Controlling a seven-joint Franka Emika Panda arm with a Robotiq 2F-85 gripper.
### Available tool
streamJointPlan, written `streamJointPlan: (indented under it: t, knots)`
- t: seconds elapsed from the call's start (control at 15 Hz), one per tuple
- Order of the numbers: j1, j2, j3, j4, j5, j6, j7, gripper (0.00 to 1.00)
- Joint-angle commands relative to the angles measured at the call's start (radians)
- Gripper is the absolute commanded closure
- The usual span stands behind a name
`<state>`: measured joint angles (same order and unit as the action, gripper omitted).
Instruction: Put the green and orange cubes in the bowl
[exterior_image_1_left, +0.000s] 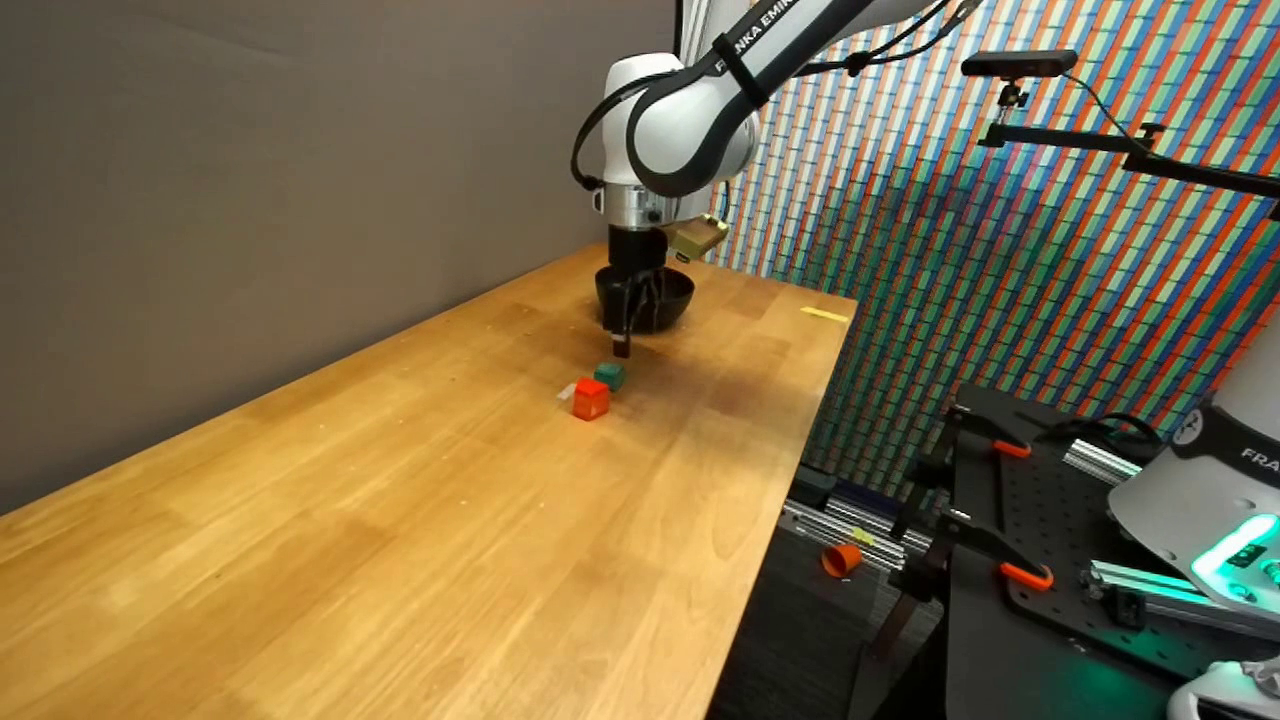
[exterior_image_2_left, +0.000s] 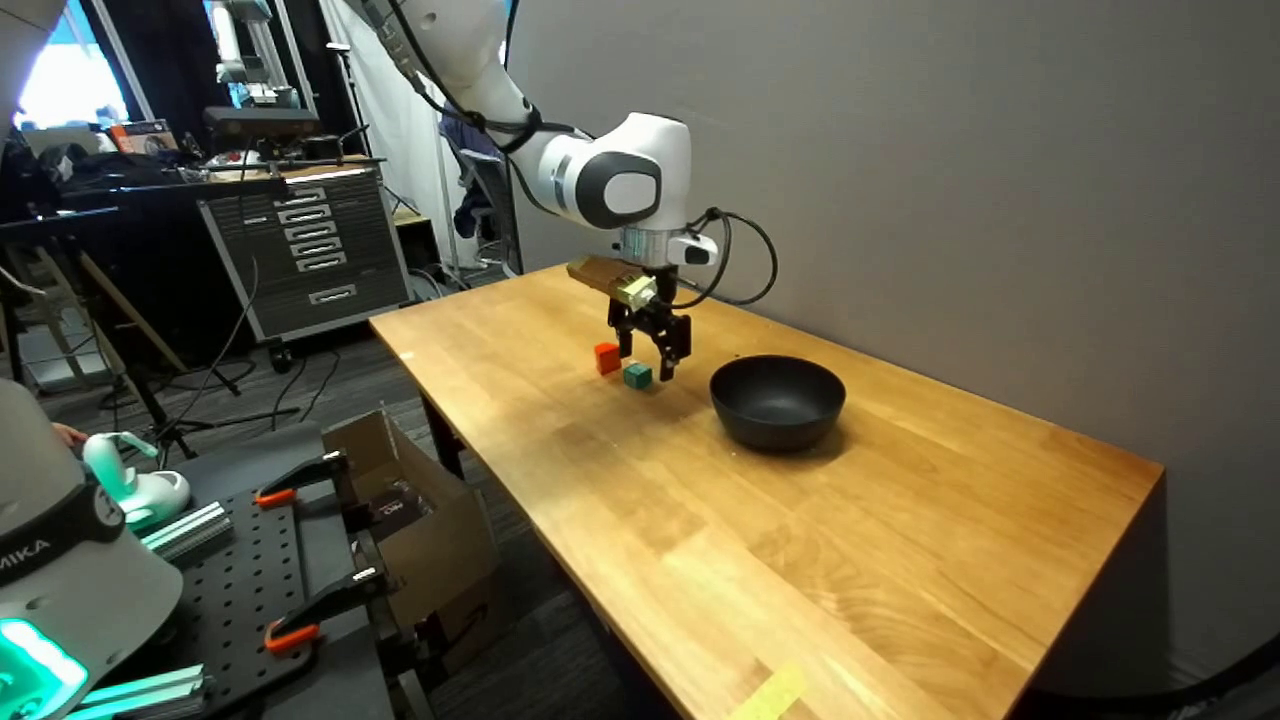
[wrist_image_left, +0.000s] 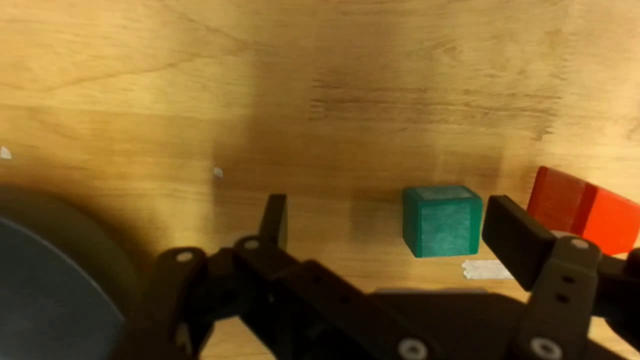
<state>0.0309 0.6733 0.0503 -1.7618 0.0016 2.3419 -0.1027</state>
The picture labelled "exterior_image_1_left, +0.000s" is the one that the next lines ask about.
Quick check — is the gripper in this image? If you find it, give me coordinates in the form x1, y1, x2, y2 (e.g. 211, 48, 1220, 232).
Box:
605, 226, 670, 360

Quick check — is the black bowl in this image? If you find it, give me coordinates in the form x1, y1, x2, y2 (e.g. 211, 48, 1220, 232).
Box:
595, 264, 697, 335

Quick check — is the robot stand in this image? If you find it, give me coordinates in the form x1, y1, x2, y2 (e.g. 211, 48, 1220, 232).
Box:
870, 384, 1280, 720

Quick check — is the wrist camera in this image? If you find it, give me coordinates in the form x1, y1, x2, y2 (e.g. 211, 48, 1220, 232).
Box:
669, 214, 730, 264

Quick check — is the silver aluminium rail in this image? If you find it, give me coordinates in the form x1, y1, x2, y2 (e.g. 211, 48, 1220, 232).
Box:
778, 498, 933, 577
1083, 558, 1280, 643
1060, 438, 1143, 487

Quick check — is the black clamp with orange handle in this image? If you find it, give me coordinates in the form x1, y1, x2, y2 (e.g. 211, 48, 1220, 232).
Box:
888, 508, 1057, 603
935, 404, 1034, 462

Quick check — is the camera on mount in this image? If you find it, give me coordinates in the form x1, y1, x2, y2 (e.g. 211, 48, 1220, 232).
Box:
959, 47, 1280, 203

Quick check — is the black cable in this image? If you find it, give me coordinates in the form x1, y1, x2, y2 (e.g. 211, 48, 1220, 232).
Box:
1038, 411, 1167, 453

